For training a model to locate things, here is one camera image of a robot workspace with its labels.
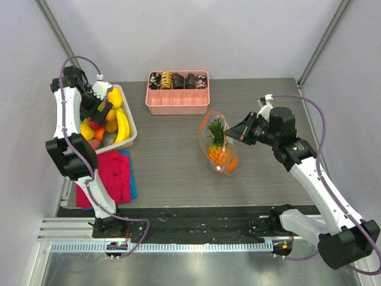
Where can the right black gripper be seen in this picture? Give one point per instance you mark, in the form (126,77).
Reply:
(248,128)

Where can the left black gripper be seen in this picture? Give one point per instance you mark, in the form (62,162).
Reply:
(95,115)

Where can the red apple toy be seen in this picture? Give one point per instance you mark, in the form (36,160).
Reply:
(94,125)

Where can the clear zip top bag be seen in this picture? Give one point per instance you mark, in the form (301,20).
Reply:
(204,141)

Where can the pineapple toy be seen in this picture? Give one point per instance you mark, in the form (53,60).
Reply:
(216,151)

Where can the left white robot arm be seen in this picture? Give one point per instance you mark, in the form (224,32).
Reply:
(72,153)

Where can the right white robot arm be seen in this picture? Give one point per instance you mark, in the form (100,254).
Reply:
(344,236)

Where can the brown kiwi toy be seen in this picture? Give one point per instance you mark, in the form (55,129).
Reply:
(111,126)

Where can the yellow lemon toy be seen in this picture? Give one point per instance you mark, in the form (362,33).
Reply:
(87,131)

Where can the dark grey eggplant toy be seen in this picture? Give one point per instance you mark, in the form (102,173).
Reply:
(108,139)

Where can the yellow mango toy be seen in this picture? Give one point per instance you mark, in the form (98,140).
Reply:
(115,98)

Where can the peach toy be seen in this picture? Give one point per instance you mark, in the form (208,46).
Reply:
(95,143)

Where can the yellow banana toy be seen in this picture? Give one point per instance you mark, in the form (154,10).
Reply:
(123,132)

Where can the white plastic fruit basket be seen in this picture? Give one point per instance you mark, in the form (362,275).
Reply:
(100,132)

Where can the magenta folded cloth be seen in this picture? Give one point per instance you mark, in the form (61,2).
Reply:
(114,172)

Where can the black pink floral roll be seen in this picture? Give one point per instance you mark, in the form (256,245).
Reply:
(201,81)

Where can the black floral sushi roll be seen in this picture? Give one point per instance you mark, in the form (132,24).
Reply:
(154,81)

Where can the pink divided tray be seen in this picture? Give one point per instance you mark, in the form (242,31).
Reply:
(178,101)

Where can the yellow brown sushi roll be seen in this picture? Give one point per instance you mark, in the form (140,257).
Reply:
(167,80)

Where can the blue folded cloth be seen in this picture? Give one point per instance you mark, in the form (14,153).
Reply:
(133,191)

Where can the dark purple sushi roll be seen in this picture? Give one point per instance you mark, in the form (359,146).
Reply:
(178,81)

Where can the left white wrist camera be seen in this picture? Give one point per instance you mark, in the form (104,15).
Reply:
(101,88)

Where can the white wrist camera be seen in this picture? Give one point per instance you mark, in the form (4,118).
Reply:
(265,106)
(101,88)

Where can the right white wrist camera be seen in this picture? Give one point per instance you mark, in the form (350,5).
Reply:
(265,106)

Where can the white slotted cable duct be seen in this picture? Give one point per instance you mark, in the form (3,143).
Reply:
(110,247)

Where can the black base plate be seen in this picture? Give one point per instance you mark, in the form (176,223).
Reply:
(206,225)

